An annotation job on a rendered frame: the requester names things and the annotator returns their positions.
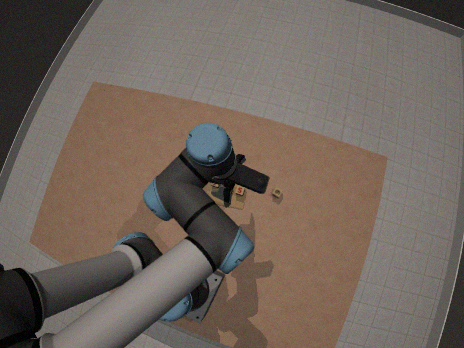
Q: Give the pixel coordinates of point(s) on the tan flat mat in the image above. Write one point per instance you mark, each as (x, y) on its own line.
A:
(237, 201)

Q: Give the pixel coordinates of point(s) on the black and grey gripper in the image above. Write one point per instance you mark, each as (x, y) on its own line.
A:
(225, 190)

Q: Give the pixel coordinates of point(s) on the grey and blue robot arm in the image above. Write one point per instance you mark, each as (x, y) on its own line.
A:
(214, 242)

